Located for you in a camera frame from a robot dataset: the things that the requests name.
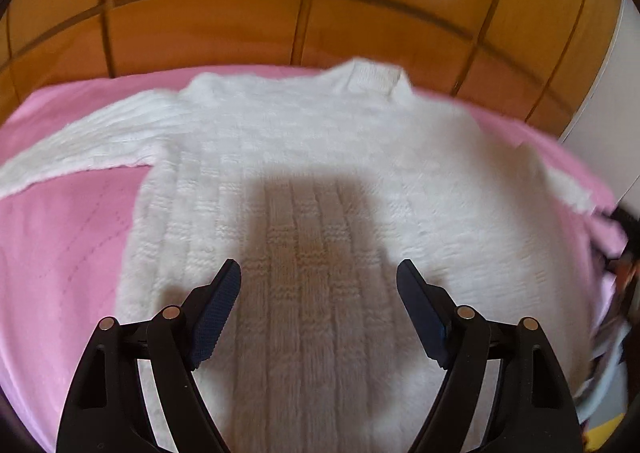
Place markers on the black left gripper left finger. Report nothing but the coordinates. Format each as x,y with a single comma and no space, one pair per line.
126,367

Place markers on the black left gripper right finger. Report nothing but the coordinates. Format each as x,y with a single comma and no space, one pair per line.
503,390

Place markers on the white knitted sweater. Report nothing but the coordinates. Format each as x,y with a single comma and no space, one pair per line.
319,186

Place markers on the clothes pile beside bed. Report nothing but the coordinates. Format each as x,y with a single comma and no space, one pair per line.
617,339

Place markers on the pink bed cover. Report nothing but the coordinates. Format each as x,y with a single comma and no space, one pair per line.
62,241

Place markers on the wooden panelled wardrobe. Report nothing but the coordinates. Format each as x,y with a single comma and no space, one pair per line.
535,60

